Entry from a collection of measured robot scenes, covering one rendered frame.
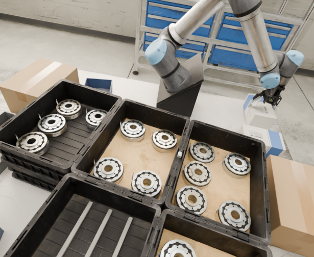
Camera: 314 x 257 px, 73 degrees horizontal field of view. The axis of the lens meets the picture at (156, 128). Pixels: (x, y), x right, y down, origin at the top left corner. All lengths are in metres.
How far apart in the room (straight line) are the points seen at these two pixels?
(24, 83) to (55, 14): 2.86
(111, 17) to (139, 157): 2.99
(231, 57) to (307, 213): 2.12
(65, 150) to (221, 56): 2.21
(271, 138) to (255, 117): 0.16
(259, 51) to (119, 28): 2.88
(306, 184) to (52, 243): 0.88
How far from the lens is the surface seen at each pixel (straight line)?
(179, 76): 1.07
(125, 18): 3.57
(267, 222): 0.74
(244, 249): 0.71
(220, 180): 0.86
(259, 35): 0.95
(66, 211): 0.75
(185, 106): 1.13
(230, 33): 2.64
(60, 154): 0.87
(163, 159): 0.84
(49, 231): 0.74
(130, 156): 0.84
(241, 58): 2.78
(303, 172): 1.03
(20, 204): 0.96
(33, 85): 1.17
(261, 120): 1.30
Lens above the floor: 1.50
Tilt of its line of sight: 45 degrees down
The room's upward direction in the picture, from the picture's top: 10 degrees clockwise
